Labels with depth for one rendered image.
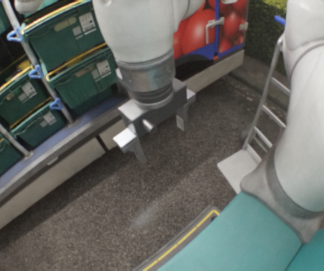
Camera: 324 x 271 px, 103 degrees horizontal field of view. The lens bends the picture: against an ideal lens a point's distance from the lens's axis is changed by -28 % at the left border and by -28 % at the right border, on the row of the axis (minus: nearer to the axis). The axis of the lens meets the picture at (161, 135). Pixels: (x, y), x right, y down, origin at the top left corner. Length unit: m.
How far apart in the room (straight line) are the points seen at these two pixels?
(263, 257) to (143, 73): 0.33
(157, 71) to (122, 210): 1.46
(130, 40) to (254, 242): 0.34
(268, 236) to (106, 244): 1.44
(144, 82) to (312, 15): 0.29
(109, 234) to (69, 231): 0.41
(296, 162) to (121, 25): 0.26
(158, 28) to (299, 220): 0.35
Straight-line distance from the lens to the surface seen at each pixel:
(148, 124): 0.30
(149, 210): 1.57
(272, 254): 0.33
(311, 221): 0.35
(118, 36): 0.23
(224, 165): 1.71
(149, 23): 0.22
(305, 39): 0.33
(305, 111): 0.22
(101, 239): 1.66
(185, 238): 1.18
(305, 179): 0.24
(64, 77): 0.97
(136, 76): 0.26
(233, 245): 0.31
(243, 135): 1.73
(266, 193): 0.32
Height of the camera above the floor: 1.50
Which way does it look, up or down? 52 degrees down
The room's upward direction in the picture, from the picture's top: 12 degrees counter-clockwise
